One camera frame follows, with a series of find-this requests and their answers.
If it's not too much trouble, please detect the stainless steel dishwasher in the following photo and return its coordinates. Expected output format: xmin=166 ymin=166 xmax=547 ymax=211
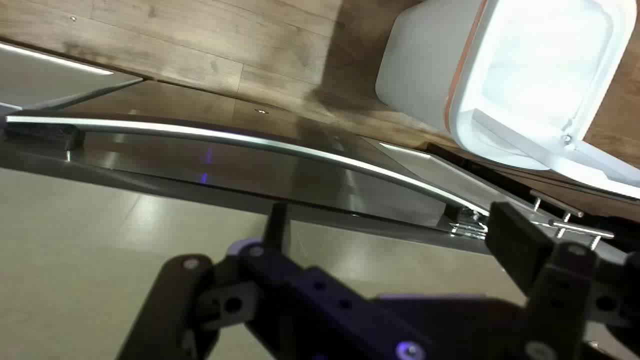
xmin=1 ymin=120 xmax=486 ymax=251

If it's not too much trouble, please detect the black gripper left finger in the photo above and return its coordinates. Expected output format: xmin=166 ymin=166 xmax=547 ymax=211
xmin=115 ymin=253 xmax=215 ymax=360

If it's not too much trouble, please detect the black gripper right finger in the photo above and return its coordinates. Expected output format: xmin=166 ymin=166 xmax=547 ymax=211
xmin=486 ymin=201 xmax=595 ymax=360

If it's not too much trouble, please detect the silver dishwasher handle bar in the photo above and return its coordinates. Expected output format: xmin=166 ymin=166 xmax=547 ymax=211
xmin=6 ymin=113 xmax=489 ymax=215

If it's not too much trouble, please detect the white plastic trash bin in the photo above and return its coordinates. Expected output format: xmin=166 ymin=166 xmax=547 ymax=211
xmin=376 ymin=0 xmax=640 ymax=200

